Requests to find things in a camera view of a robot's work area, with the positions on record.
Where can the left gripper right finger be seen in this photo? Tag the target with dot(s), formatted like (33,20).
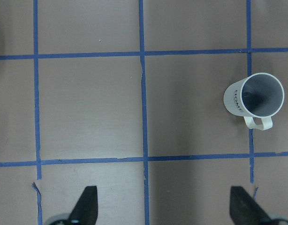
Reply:
(243,210)

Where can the white ribbed mug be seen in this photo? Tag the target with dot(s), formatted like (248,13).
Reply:
(256,98)

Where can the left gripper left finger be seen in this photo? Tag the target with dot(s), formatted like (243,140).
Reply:
(85,211)

